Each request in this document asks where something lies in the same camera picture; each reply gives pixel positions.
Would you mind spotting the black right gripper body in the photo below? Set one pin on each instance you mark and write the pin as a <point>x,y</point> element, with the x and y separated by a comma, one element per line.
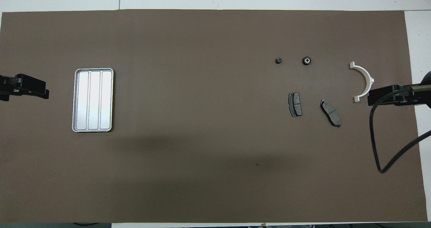
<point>390,93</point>

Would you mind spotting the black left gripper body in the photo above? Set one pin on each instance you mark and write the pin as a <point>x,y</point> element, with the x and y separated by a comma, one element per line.
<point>28,83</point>

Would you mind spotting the large black bearing gear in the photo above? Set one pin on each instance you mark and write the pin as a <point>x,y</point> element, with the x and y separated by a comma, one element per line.
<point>306,60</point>

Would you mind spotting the silver metal tray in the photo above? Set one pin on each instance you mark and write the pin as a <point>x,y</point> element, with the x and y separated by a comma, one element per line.
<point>92,100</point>

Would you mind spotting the long dark brake pad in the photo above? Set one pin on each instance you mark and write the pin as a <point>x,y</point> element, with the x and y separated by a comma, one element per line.
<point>330,113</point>

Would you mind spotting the short dark brake pad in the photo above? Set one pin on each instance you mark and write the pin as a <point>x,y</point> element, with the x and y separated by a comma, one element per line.
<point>295,104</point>

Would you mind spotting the brown table mat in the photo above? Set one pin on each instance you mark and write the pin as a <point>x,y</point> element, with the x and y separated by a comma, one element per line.
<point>208,120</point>

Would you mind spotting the white semicircular bracket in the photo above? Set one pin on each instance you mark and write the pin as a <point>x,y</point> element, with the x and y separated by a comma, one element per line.
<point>366,78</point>

